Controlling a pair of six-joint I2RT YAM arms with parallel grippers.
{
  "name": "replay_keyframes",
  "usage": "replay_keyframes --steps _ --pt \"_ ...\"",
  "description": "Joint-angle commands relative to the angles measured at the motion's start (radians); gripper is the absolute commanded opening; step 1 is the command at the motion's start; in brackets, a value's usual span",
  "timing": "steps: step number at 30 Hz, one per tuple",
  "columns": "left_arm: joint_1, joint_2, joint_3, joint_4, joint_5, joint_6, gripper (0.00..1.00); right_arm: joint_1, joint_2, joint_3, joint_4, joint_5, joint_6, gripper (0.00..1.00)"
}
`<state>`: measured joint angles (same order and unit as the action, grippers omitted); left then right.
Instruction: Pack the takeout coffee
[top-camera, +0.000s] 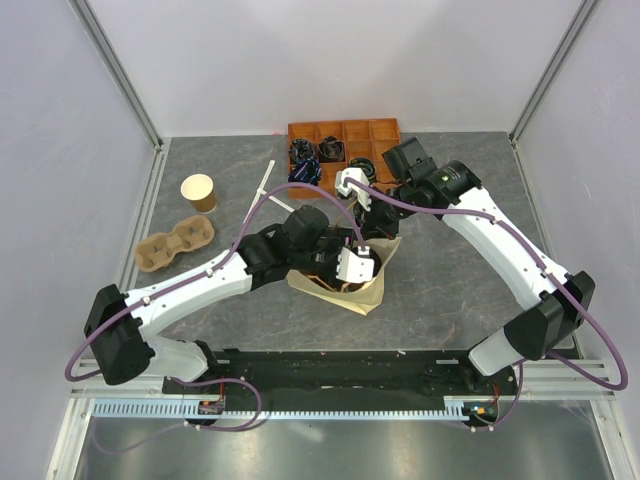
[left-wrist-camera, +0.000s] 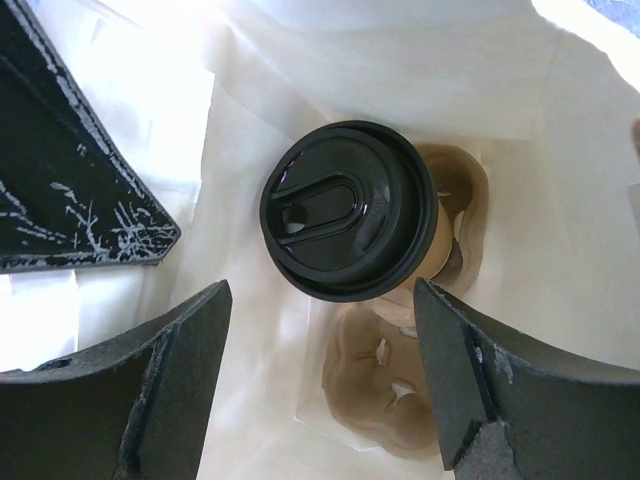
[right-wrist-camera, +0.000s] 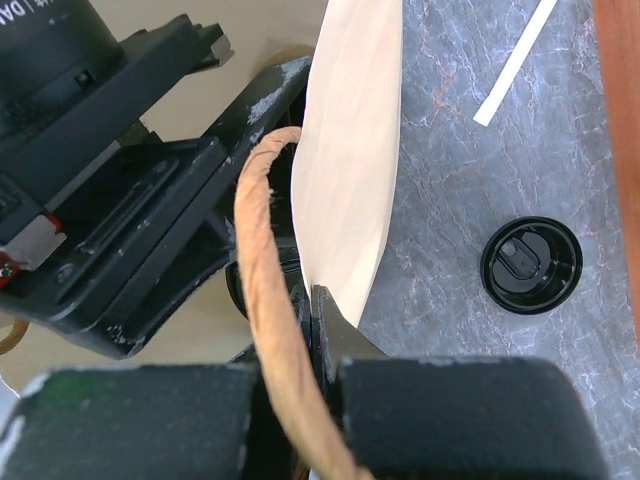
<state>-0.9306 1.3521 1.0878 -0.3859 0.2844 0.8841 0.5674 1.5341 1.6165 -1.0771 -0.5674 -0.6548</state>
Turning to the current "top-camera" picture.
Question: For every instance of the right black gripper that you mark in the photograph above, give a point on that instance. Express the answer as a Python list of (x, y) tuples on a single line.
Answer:
[(374, 227)]

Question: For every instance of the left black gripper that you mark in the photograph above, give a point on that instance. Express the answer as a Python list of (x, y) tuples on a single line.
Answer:
[(337, 240)]

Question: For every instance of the white straw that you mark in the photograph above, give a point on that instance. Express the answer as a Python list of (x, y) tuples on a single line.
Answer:
[(275, 200), (262, 185)]

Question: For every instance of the kraft paper bag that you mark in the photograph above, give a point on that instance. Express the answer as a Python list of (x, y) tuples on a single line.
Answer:
[(358, 298)]

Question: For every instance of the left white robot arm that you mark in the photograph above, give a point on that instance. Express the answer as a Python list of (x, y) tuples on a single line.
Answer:
[(124, 328)]

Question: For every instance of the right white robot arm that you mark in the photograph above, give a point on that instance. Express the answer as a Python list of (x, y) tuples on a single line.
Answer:
[(554, 302)]

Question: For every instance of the blue yellow item in tray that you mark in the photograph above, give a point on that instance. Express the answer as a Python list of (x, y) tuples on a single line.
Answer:
[(366, 165)]

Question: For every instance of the blue striped item in tray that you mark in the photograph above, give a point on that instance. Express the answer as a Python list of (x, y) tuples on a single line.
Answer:
[(307, 171)]

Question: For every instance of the orange compartment tray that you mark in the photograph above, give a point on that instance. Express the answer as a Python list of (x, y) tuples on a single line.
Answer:
[(369, 138)]

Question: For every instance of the dark item in tray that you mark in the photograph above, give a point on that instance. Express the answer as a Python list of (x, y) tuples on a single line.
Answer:
[(301, 150)]

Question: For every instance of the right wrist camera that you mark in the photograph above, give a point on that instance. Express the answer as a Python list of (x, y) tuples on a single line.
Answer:
[(353, 182)]

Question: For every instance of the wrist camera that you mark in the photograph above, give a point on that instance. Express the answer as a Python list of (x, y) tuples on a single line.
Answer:
[(353, 182), (359, 265)]

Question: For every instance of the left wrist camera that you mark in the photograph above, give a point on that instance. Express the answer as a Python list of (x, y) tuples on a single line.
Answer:
[(359, 265)]

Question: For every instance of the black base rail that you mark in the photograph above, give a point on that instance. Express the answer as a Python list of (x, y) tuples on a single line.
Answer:
[(429, 372)]

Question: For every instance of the grey cable duct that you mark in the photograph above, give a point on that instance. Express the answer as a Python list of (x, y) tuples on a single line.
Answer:
[(183, 409)]

